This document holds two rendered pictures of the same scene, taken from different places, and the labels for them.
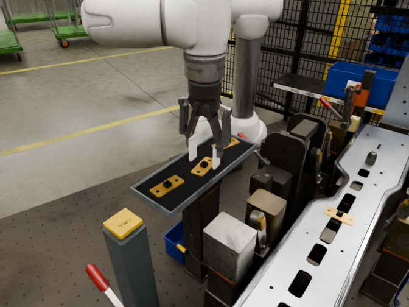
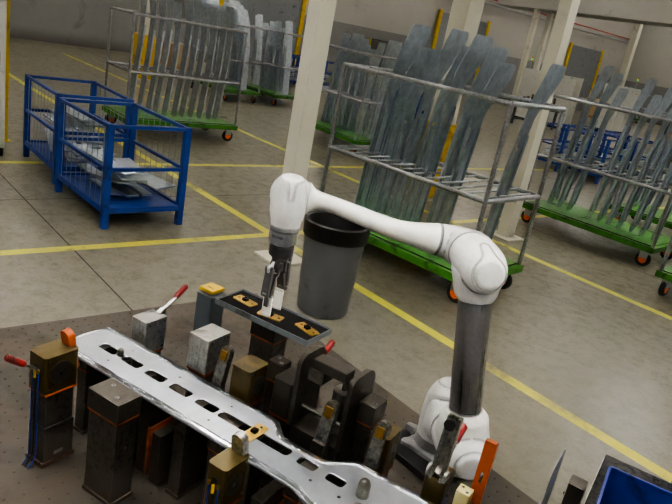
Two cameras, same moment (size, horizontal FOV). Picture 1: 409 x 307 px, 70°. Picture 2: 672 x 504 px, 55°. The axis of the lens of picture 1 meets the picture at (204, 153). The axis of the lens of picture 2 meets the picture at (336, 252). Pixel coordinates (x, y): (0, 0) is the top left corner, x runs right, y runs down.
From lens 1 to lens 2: 1.98 m
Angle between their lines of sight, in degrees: 72
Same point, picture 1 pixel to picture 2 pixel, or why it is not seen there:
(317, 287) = (175, 396)
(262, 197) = (255, 361)
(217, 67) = (272, 233)
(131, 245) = (200, 298)
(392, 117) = not seen: outside the picture
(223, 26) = (275, 209)
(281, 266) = (197, 385)
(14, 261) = not seen: hidden behind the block
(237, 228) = (212, 335)
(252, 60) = (459, 327)
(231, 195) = not seen: hidden behind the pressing
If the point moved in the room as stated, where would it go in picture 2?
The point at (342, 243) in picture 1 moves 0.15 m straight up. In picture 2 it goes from (216, 422) to (223, 373)
